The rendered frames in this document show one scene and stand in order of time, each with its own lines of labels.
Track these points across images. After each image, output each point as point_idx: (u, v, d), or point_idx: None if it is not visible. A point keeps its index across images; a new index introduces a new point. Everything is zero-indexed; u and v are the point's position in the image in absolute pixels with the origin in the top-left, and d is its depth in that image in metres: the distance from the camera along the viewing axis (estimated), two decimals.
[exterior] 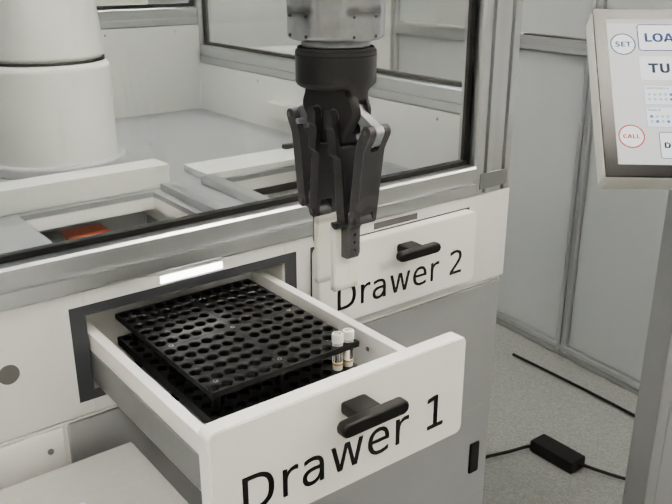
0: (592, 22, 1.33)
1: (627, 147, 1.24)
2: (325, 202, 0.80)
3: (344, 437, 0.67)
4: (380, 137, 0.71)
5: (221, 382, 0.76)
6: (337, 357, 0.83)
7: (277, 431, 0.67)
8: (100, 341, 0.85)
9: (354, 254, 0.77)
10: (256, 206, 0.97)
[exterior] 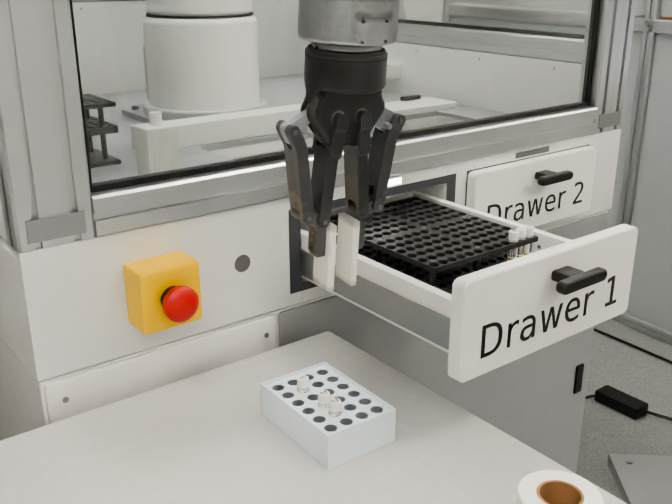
0: None
1: None
2: (317, 210, 0.77)
3: (562, 294, 0.81)
4: (395, 121, 0.78)
5: (437, 262, 0.90)
6: (520, 249, 0.97)
7: (508, 288, 0.81)
8: None
9: (359, 242, 0.81)
10: (427, 131, 1.11)
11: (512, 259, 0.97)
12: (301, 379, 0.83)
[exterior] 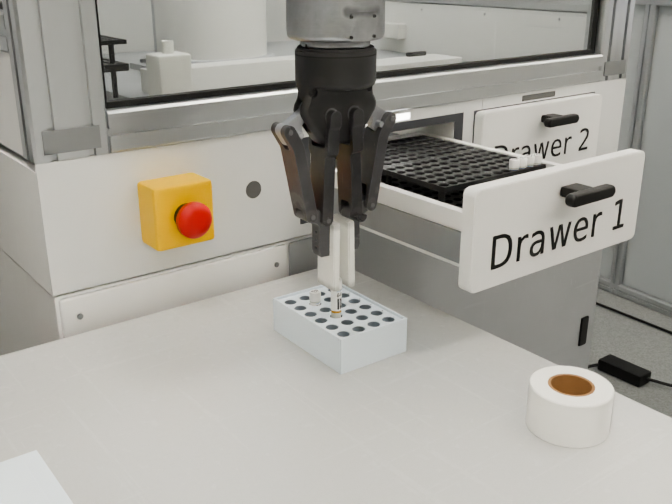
0: None
1: None
2: (320, 210, 0.77)
3: (571, 207, 0.82)
4: (386, 120, 0.79)
5: (447, 183, 0.91)
6: None
7: (518, 200, 0.82)
8: None
9: (354, 242, 0.81)
10: (435, 68, 1.12)
11: None
12: (313, 292, 0.84)
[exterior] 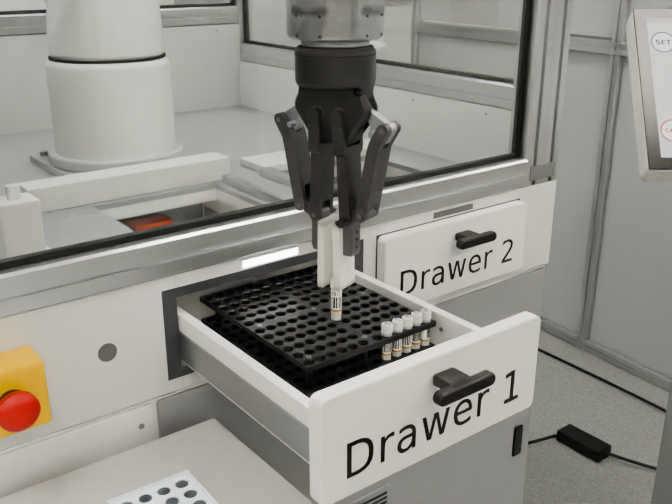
0: (632, 21, 1.38)
1: (669, 141, 1.30)
2: (324, 205, 0.79)
3: (439, 406, 0.72)
4: (393, 134, 0.72)
5: (314, 357, 0.81)
6: (416, 336, 0.88)
7: (378, 400, 0.72)
8: (190, 321, 0.90)
9: (356, 251, 0.78)
10: None
11: (406, 347, 0.88)
12: (332, 277, 0.81)
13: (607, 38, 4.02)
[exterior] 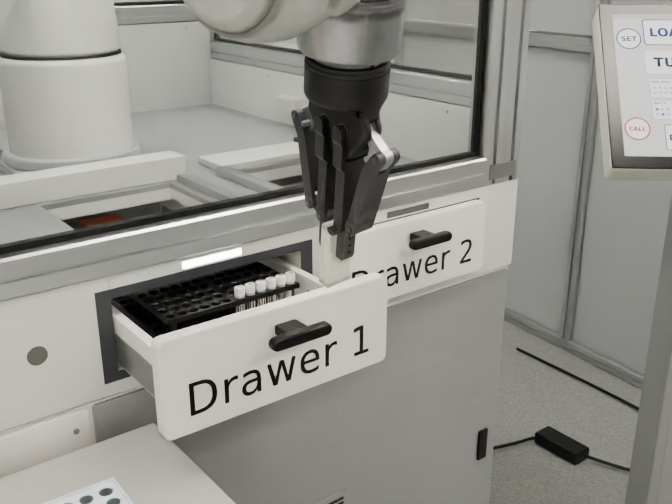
0: (598, 17, 1.36)
1: (633, 139, 1.27)
2: (343, 219, 0.76)
3: (274, 351, 0.80)
4: (301, 116, 0.77)
5: (177, 312, 0.89)
6: (280, 296, 0.97)
7: (218, 345, 0.80)
8: None
9: None
10: (274, 194, 0.99)
11: None
12: (235, 287, 0.93)
13: None
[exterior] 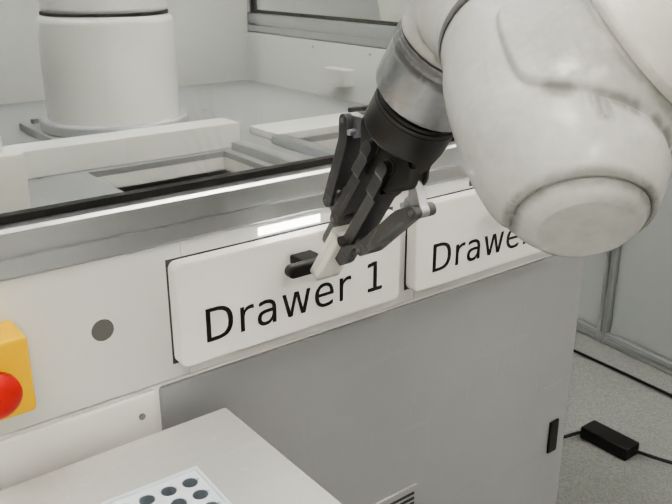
0: None
1: None
2: (355, 233, 0.76)
3: (290, 278, 0.81)
4: (348, 119, 0.73)
5: None
6: None
7: (234, 272, 0.80)
8: None
9: (327, 235, 0.80)
10: None
11: None
12: None
13: None
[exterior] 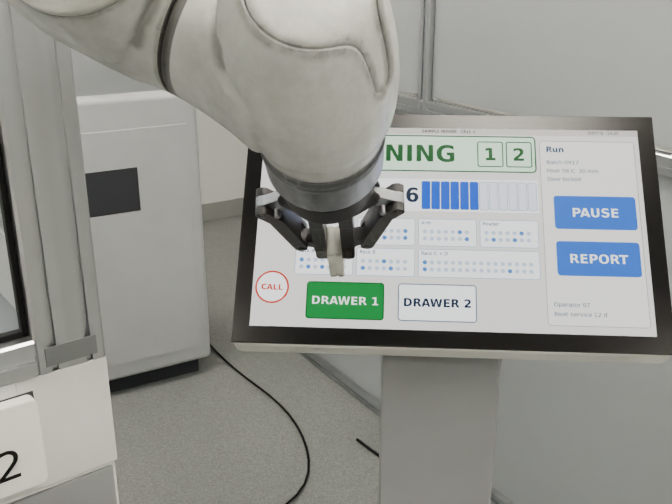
0: None
1: (264, 302, 0.96)
2: None
3: None
4: (258, 206, 0.68)
5: None
6: None
7: None
8: None
9: (317, 251, 0.79)
10: None
11: None
12: None
13: None
